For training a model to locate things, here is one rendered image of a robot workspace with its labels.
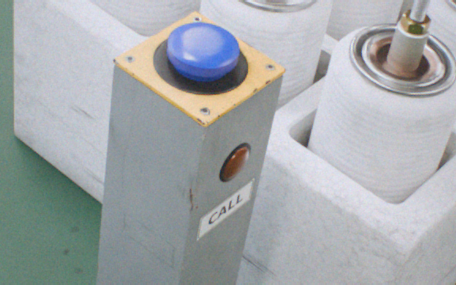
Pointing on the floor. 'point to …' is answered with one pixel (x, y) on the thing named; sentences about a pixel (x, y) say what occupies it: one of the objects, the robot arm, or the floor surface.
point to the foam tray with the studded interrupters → (306, 252)
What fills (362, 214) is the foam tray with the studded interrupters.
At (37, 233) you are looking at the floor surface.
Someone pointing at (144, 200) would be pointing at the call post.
